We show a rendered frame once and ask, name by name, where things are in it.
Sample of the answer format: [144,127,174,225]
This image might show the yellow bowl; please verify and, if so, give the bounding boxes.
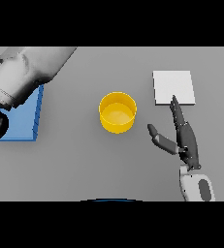
[98,91,138,135]

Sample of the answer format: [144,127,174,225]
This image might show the pale square scale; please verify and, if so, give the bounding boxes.
[152,70,197,107]

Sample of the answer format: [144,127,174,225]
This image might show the blue tray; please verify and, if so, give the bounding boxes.
[0,83,46,142]

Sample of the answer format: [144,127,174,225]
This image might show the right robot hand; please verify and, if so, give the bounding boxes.
[146,94,202,171]

